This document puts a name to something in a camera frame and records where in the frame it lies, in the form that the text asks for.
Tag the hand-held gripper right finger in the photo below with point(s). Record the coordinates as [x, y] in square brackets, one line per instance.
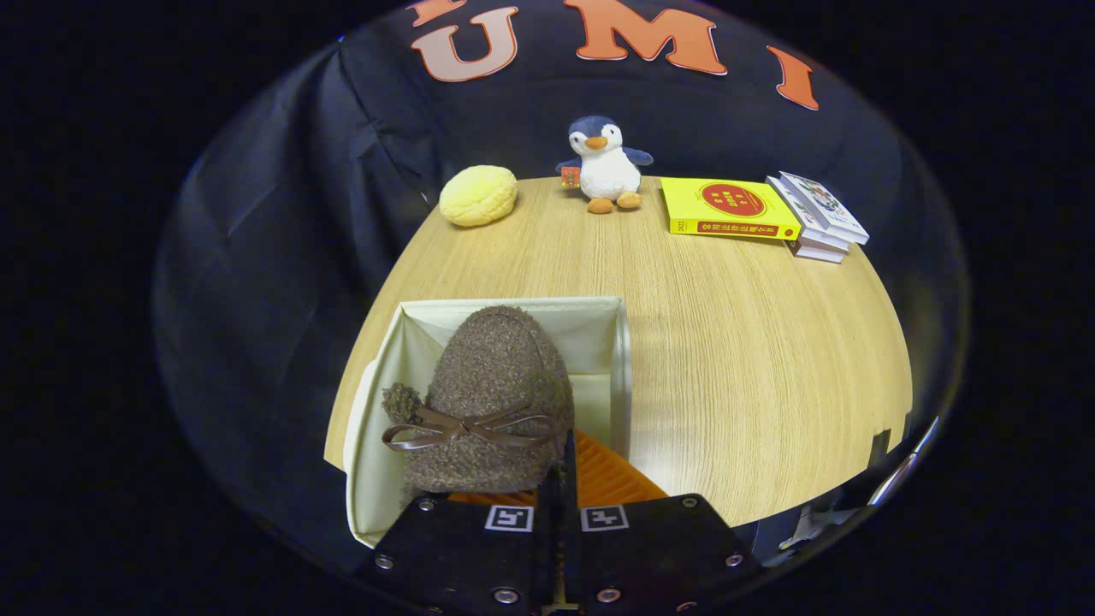
[650, 556]

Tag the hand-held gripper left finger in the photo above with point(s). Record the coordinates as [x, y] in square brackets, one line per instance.
[462, 556]

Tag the beige fabric storage box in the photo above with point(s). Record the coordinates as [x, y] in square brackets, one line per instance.
[376, 496]

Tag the brown fuzzy shoe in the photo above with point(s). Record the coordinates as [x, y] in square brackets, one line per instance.
[496, 368]

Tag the black backdrop cloth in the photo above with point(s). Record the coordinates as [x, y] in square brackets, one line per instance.
[282, 257]

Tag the yellow book with red circle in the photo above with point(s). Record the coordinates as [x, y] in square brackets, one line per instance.
[727, 205]

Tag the yellow bun-shaped plush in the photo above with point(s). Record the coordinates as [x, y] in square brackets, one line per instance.
[477, 197]

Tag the penguin plush toy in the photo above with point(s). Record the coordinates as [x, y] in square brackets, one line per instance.
[606, 175]

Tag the white book with illustrated cover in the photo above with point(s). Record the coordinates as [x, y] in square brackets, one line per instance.
[825, 207]

